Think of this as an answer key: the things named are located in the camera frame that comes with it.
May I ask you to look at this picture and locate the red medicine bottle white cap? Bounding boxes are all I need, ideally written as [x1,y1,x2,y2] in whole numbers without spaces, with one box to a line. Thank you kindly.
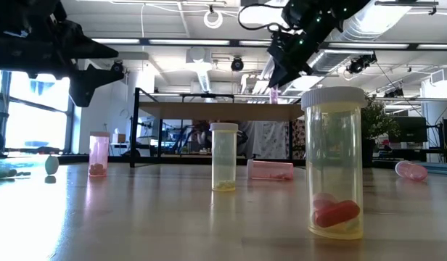
[88,130,111,178]
[246,159,295,181]
[394,160,429,182]

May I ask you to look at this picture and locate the white patterned curtain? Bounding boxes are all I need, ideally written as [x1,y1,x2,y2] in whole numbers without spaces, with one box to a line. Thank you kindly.
[261,121,292,160]

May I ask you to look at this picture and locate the black aluminium table frame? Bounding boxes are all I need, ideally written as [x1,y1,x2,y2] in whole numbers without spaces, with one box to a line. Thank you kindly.
[4,154,447,177]

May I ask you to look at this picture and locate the white cable coil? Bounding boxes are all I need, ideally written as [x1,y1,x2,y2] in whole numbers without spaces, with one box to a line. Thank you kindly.
[202,5,224,30]

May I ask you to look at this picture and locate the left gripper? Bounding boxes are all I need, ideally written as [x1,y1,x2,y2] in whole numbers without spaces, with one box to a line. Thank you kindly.
[0,0,126,108]

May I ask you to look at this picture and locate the white ventilation duct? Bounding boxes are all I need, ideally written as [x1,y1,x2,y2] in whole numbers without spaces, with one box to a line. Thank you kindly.
[185,46,214,94]

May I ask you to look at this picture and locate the floral patterned cloth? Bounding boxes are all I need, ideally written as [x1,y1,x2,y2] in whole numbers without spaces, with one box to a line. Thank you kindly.
[291,118,306,160]

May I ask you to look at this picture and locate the potted green plant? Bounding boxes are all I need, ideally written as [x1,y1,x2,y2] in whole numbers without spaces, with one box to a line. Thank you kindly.
[361,94,402,167]

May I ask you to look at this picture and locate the long ceiling light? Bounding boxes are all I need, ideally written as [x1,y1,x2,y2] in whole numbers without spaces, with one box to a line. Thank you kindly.
[91,37,142,46]
[416,43,447,51]
[327,42,411,50]
[239,39,272,47]
[148,38,231,47]

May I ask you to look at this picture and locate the large bright window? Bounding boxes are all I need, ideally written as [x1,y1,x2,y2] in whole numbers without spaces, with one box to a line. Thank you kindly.
[0,68,75,155]

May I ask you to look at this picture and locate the yellow medicine bottle white pills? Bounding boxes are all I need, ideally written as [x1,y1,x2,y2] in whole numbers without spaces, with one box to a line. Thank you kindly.
[209,122,239,192]

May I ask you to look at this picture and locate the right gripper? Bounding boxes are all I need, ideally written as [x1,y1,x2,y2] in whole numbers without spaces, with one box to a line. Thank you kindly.
[266,24,325,89]

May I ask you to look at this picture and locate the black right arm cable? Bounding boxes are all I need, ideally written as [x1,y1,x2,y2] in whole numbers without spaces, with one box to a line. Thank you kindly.
[237,2,287,34]

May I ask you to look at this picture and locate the white hanging coat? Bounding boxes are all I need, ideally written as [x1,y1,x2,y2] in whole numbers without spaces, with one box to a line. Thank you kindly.
[238,121,263,160]

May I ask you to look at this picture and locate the person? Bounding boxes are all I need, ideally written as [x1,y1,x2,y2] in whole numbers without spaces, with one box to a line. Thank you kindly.
[189,121,212,157]

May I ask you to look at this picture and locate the silver ventilation duct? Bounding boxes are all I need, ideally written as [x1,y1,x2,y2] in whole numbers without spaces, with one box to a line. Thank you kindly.
[306,0,415,75]

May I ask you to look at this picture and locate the white cap front centre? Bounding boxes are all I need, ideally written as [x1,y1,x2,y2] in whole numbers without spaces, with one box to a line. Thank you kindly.
[300,86,369,241]

